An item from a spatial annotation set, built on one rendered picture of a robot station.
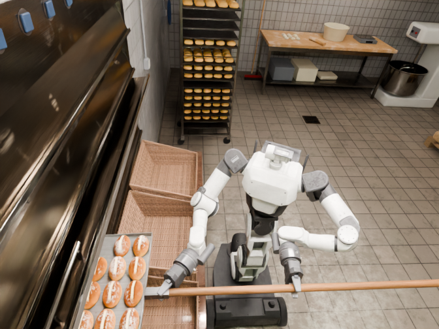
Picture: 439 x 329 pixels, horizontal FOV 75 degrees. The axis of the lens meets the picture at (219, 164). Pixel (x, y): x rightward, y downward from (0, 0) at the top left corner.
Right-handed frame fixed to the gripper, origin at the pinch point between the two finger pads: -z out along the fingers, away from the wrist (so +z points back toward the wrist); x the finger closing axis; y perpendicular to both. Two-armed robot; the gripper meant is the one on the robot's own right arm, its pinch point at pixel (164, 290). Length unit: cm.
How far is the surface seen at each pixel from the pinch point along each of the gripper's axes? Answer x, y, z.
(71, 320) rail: 23.7, -7.1, -28.4
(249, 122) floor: -120, -102, 319
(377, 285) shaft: 1, 71, 48
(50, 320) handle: 26.7, -10.1, -31.5
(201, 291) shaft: 1.3, 12.4, 6.9
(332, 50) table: -37, -41, 479
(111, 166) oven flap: 21, -49, 24
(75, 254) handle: 26.4, -21.1, -15.4
